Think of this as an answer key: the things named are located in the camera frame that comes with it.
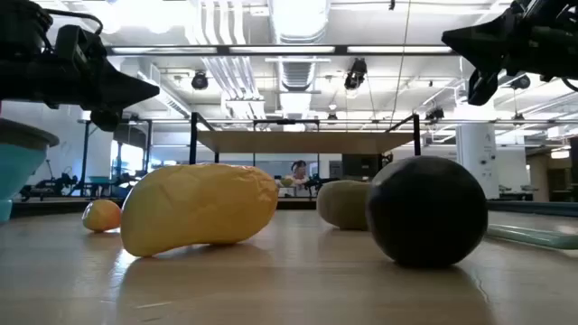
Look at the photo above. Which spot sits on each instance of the black round ceiling spotlight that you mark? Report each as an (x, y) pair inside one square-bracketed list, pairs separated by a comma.
[(521, 82), (199, 81)]

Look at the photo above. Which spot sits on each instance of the small orange peach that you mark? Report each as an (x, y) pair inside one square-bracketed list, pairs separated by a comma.
[(100, 216)]

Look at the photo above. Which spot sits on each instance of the raised wooden shelf board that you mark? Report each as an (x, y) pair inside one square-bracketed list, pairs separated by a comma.
[(298, 142)]

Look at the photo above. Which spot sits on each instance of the black overhead light bar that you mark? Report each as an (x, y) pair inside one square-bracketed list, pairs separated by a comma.
[(341, 49)]

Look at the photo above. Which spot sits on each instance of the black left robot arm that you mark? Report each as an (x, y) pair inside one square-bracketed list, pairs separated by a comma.
[(22, 27)]

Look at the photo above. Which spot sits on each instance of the green-brown kiwi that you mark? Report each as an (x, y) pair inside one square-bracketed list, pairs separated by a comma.
[(341, 203)]

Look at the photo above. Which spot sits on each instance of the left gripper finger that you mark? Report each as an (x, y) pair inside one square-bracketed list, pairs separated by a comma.
[(128, 90), (106, 120)]

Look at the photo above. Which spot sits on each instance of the black box cabinet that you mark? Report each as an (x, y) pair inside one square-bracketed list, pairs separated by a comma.
[(361, 166)]

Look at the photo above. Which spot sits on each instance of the white room pillar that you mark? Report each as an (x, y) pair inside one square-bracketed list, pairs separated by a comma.
[(476, 158)]

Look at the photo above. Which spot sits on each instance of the black avocado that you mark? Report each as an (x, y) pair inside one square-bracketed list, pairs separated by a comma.
[(424, 212)]

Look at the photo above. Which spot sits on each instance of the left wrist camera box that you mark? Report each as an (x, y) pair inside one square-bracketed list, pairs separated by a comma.
[(77, 45)]

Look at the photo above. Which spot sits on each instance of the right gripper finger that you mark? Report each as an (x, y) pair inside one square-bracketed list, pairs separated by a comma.
[(487, 43), (481, 88)]

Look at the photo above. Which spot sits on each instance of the black background station frame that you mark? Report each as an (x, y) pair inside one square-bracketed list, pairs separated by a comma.
[(86, 158)]

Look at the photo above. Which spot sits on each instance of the black shelf support bracket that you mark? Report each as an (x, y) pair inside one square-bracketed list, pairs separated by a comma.
[(193, 140), (416, 135)]

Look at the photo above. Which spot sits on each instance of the blue collapsible bowl grey rim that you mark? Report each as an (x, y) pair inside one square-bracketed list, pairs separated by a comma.
[(18, 167)]

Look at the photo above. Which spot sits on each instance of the black background robot arm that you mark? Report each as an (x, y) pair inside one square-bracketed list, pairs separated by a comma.
[(49, 185)]

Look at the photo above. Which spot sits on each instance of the black overhead camera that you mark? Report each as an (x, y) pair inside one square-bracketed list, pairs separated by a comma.
[(357, 74)]

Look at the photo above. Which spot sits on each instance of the white ceiling air duct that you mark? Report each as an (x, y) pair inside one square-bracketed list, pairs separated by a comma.
[(298, 22)]

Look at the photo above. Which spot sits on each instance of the person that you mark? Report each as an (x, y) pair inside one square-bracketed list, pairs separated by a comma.
[(299, 171)]

